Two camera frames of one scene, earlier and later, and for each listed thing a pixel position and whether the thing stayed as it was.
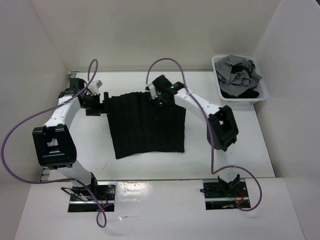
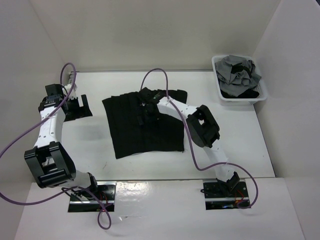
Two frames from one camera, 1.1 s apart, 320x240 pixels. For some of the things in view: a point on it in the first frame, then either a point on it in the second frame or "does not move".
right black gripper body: x=161 y=102 to x=147 y=113
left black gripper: x=98 y=109 to x=81 y=111
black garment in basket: x=250 y=93 does not move
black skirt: x=139 y=125 does not move
